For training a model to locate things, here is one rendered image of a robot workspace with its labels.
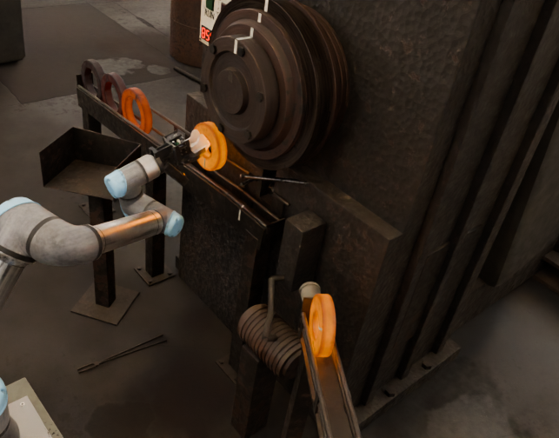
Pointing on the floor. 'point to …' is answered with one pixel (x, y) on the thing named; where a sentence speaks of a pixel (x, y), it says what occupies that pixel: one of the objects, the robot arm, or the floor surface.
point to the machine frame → (399, 180)
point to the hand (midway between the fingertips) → (209, 141)
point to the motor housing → (262, 368)
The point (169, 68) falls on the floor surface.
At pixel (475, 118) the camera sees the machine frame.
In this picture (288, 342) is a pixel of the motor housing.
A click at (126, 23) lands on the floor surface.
